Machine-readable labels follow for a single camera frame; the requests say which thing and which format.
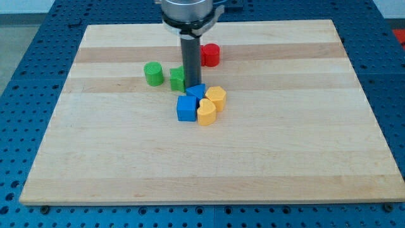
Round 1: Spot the green star block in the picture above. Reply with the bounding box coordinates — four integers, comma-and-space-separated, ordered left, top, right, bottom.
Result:
170, 66, 185, 92

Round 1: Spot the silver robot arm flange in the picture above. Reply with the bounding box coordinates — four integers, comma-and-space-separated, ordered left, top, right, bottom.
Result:
155, 0, 225, 40

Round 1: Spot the yellow heart block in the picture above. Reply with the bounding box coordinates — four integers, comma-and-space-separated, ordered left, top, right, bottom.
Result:
197, 98, 216, 126

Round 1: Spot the blue cube block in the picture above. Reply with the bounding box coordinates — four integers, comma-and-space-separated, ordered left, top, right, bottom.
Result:
176, 96, 197, 122

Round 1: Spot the blue triangle block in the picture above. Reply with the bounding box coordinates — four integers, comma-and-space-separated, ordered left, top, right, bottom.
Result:
185, 84, 206, 102

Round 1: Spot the yellow hexagon block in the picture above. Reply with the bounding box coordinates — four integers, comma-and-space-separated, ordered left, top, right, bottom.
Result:
205, 86, 227, 111

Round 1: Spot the red cylinder block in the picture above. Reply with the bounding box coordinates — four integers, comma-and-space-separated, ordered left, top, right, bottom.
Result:
202, 43, 220, 67

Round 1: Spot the green cylinder block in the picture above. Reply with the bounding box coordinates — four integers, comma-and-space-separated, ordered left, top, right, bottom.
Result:
144, 61, 164, 87

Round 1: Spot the red block behind rod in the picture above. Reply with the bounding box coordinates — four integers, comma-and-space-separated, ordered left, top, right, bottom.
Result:
200, 45, 205, 67

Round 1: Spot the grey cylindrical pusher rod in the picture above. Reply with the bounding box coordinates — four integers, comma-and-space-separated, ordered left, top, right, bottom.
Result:
180, 35, 201, 88

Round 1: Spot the light wooden board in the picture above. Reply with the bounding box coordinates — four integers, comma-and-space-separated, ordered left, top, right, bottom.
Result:
20, 20, 404, 206

